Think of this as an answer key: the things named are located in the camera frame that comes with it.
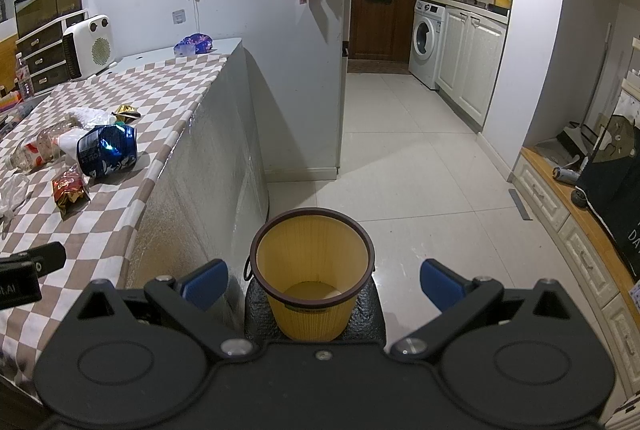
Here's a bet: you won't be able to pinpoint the white plastic bag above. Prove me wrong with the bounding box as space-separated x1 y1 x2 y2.
0 173 29 238

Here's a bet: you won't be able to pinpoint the red snack wrapper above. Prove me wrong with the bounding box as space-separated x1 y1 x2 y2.
52 167 90 218

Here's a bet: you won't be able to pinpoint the clear plastic water bottle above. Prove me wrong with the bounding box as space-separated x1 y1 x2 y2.
4 120 78 173

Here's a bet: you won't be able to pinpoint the crushed blue drink can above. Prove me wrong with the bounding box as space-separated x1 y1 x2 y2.
77 122 138 180

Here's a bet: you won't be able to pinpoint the white paper towel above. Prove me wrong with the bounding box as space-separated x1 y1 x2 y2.
65 106 116 130

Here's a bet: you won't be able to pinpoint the gold foil wrapper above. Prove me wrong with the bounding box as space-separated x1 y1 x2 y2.
112 104 141 124

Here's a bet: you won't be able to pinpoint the yellow plastic trash bin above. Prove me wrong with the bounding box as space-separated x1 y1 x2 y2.
248 207 375 312

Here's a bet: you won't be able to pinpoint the black floor mat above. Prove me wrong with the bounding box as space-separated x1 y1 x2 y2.
244 278 386 348

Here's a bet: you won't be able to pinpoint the checkered beige tablecloth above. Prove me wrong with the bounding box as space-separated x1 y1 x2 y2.
1 54 227 395

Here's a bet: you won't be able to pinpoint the white low drawer cabinet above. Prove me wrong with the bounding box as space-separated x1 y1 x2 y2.
512 147 639 398

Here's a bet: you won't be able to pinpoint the upright small water bottle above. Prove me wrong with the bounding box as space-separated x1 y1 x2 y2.
15 52 35 101

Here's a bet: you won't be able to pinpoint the black tote bag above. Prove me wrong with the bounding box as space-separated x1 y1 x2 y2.
576 92 640 280

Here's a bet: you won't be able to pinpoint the black drawer cabinet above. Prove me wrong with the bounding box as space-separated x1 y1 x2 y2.
15 10 88 93

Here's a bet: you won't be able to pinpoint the white space heater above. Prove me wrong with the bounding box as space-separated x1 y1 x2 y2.
62 15 114 80

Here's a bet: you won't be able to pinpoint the blue purple plastic bag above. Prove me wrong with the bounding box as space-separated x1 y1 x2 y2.
174 32 214 57

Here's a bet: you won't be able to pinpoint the white kitchen cabinets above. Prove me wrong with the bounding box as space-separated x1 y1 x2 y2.
436 6 506 127

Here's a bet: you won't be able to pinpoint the white washing machine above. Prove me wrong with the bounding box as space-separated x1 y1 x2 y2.
409 0 446 92

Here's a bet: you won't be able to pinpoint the glass fish tank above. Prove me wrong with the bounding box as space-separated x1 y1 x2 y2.
14 0 82 37

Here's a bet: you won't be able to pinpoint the wall power socket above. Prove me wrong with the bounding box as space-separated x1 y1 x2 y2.
171 10 186 25

